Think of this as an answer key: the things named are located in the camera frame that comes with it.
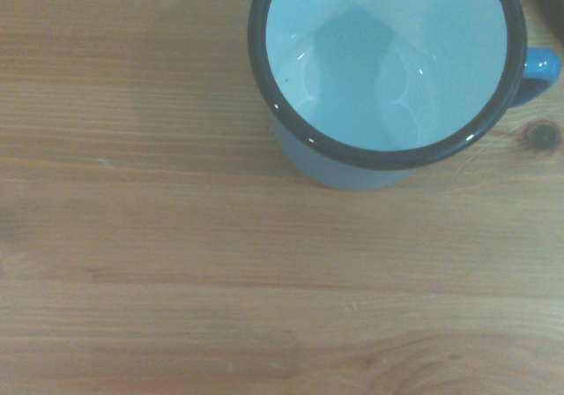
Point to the blue enamel mug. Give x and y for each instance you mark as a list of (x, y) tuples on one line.
[(388, 60)]

